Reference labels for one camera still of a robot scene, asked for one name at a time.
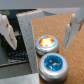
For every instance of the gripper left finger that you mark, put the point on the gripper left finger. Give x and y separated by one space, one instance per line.
8 30

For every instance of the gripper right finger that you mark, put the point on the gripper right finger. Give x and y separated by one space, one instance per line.
73 30

